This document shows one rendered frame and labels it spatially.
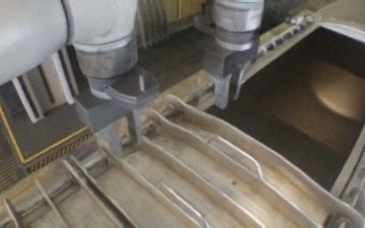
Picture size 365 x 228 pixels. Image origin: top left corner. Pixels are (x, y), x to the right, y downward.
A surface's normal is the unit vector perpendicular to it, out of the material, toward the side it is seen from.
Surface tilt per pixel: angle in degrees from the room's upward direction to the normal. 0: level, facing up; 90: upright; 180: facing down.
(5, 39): 90
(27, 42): 98
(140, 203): 6
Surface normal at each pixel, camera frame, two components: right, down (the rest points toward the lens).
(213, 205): 0.02, -0.73
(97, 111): 0.72, 0.47
